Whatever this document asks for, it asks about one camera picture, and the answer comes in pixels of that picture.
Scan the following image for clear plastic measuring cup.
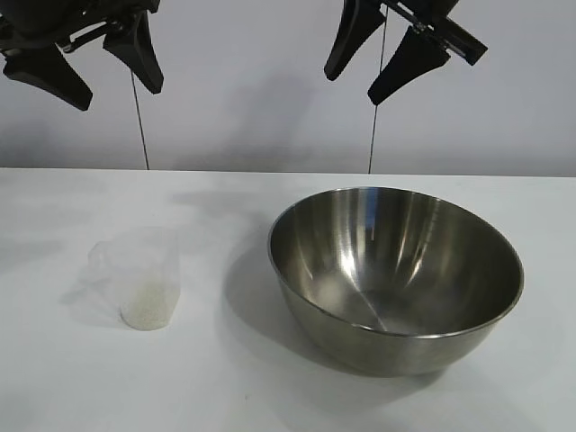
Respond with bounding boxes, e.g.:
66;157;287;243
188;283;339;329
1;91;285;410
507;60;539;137
87;228;181;332

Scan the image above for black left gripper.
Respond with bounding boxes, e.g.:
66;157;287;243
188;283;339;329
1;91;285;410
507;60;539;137
0;0;165;112

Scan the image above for stainless steel mixing bowl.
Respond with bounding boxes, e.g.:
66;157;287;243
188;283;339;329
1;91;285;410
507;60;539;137
266;187;526;377

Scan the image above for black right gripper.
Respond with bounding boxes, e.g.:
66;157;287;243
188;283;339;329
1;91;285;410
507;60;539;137
323;0;490;106

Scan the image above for white rice grains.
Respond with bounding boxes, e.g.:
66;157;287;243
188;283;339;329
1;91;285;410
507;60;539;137
121;279;175;332

